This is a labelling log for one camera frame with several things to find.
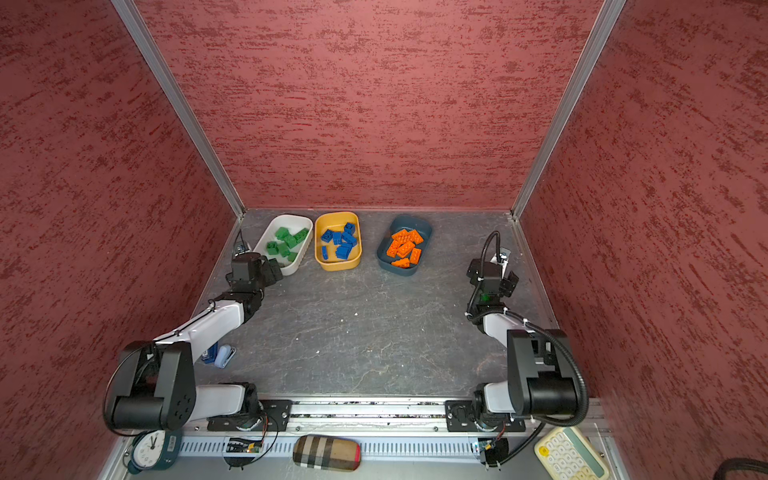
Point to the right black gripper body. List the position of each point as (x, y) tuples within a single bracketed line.
[(506, 285)]

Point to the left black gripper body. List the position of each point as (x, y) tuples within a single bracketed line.
[(270, 276)]

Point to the green long lego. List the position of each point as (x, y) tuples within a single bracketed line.
[(301, 235), (283, 249)]

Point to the orange lego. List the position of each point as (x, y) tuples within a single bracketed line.
[(415, 256), (403, 263), (405, 249), (401, 236), (392, 250), (415, 237)]

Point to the blue lego pair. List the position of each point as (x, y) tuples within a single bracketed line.
[(349, 239)]

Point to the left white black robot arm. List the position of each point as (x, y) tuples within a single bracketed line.
[(154, 387)]

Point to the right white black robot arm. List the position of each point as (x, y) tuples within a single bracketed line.
[(543, 379)]

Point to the white rectangular container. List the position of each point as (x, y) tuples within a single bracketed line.
[(293, 223)]

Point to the yellow rectangular container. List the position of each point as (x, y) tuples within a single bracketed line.
[(336, 222)]

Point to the light blue small object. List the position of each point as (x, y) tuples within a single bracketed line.
[(224, 356)]

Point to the blue stapler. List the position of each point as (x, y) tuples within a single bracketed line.
[(209, 356)]

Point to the teal rectangular container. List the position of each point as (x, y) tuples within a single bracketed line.
[(410, 223)]

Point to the yellow green calculator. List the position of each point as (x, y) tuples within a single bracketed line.
[(565, 453)]

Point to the plaid fabric pouch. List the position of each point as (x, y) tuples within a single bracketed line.
[(327, 453)]

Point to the green analog clock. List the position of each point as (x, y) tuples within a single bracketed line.
[(155, 450)]

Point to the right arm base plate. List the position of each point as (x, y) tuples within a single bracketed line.
[(461, 416)]

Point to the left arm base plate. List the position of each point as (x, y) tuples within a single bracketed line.
[(274, 416)]

